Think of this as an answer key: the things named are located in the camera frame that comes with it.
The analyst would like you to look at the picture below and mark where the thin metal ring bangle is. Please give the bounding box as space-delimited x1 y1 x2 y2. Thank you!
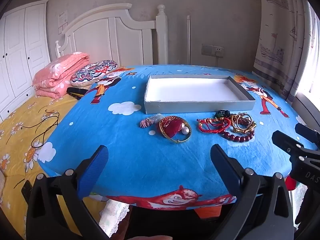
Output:
236 113 253 127

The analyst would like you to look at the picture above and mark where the dark red bead bracelet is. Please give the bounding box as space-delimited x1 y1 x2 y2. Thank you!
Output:
220 120 256 143

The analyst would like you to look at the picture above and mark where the blue cartoon printed blanket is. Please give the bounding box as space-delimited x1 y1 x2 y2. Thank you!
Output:
37 64 318 209

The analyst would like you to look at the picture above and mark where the yellow flower bedsheet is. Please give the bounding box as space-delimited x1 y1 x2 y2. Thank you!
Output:
0 94 105 238

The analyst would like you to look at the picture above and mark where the white wardrobe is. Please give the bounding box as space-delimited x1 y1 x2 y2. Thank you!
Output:
0 0 52 120

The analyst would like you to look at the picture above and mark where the white lace cloth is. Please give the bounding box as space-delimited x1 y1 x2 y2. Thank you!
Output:
99 200 130 237

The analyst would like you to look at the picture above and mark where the paper notice on wall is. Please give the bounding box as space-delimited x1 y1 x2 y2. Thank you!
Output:
57 10 68 34

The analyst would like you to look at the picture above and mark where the white bed headboard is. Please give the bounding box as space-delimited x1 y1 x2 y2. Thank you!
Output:
55 3 168 66

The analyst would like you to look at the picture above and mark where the grey cardboard box tray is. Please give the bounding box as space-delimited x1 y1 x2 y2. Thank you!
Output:
144 74 256 114

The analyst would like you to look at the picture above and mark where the metal pole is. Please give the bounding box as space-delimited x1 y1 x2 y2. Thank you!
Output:
186 15 192 64

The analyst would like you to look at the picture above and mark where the green jade black cord pendant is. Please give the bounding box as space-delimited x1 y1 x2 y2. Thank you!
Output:
214 109 230 119

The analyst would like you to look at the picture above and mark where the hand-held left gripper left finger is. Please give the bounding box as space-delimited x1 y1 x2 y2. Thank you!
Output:
26 145 110 240

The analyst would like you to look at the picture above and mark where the ship printed curtain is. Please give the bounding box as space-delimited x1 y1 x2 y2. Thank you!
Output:
253 0 313 103

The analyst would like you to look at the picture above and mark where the folded pink quilt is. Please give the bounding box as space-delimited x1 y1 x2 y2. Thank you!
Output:
33 52 91 99

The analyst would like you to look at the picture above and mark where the red flower pendant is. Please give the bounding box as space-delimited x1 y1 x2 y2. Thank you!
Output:
162 120 184 137

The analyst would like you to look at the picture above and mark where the gold bamboo bangle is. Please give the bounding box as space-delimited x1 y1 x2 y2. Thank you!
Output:
230 114 257 134

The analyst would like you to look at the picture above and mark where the pink bead bracelet with jade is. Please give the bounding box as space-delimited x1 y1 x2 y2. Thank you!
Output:
140 114 163 130

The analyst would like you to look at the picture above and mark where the black cord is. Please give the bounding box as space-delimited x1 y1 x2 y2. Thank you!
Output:
21 109 60 150

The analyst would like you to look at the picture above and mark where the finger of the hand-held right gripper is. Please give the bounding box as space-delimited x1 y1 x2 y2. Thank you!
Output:
272 130 316 156
294 123 320 143

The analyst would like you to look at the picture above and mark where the patterned pillow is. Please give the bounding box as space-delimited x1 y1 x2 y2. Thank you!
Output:
70 60 118 88

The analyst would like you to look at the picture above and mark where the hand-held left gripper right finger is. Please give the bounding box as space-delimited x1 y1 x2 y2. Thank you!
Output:
211 144 294 240

